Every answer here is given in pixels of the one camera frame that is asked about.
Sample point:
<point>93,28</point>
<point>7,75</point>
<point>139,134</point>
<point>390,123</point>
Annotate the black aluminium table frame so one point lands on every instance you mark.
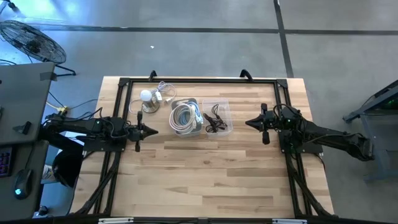
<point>202,80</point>

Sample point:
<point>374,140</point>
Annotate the clear plastic bin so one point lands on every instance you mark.
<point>225,104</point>

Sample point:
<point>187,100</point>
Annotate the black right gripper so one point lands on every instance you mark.
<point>267,121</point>

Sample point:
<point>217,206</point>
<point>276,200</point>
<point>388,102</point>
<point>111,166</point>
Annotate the yellow power plug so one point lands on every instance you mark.
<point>63,110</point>

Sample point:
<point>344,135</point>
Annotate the white opaque plastic bin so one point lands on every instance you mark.
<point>176,102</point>

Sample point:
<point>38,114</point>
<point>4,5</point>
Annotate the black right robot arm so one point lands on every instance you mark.
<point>326,135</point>

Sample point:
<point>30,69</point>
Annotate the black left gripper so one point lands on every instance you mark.
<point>138,132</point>

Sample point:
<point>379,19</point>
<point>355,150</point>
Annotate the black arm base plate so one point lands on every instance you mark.
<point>311,150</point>
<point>93,147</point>

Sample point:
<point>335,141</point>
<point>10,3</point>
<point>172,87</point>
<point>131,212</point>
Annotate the black computer mouse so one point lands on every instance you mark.
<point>22,183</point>

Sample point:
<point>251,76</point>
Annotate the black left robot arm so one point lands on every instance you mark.
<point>81,126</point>

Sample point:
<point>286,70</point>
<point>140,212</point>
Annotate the grey metal table frame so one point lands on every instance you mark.
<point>367,130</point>

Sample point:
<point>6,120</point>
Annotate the person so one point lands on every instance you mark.
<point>66,168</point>

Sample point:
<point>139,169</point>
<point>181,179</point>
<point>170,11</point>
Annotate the grey desk with mouse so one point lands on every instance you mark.
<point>6,202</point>

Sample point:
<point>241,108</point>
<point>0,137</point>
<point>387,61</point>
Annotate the white light bar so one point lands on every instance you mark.
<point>289,221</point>
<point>115,220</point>

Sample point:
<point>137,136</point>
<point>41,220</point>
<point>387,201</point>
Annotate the white light bulb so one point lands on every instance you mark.
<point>146,95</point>

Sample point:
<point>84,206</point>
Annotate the keyboard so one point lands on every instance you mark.
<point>4,161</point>

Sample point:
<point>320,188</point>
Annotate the black floor fan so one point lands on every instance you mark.
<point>34,42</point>

